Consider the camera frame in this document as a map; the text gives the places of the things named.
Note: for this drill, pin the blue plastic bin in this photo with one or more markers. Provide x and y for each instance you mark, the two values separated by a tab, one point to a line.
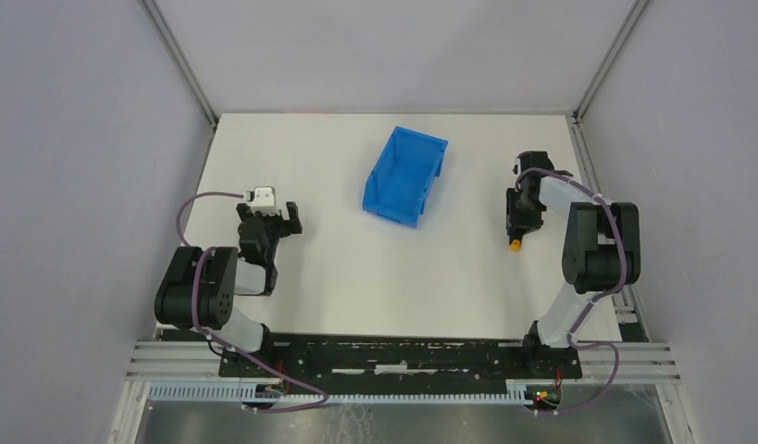
398	185

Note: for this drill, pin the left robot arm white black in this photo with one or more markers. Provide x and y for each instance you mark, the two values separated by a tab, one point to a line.
199	287

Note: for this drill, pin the white slotted cable duct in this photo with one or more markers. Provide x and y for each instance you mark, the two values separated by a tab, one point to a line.
200	391

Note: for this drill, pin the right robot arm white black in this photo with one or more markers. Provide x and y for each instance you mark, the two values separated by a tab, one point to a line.
601	251

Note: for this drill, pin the aluminium frame rail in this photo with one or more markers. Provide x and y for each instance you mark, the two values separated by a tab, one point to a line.
180	61
628	313

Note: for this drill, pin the aluminium frame rail left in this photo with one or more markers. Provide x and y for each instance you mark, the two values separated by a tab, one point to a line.
180	61

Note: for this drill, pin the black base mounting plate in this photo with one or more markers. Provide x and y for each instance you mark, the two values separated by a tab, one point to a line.
374	365

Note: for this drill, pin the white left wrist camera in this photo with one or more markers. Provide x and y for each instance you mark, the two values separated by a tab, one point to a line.
262	201

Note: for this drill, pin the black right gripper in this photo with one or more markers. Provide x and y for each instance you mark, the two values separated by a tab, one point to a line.
519	222

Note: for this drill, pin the aluminium frame rail right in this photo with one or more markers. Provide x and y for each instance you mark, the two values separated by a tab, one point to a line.
628	313

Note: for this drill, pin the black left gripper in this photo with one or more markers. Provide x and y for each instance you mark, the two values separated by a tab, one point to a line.
271	223

